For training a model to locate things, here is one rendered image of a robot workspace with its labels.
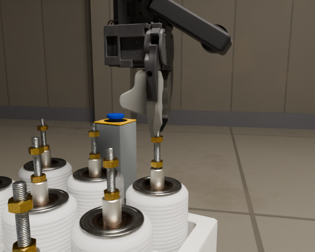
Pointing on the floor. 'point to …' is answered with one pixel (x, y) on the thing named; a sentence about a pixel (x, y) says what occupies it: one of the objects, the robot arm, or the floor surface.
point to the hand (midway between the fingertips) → (161, 125)
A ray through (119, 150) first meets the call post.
